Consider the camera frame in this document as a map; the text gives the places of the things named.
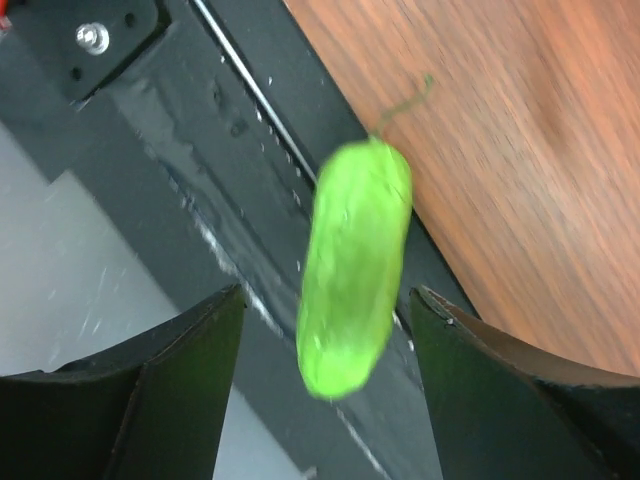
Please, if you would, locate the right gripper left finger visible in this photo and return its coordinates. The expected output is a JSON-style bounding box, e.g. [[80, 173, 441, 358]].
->
[[1, 285, 246, 479]]

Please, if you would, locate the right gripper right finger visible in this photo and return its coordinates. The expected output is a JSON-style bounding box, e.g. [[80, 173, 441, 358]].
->
[[410, 286, 639, 479]]

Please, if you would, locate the green toy vegetable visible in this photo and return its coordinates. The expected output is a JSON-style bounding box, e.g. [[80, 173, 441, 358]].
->
[[296, 74, 434, 401]]

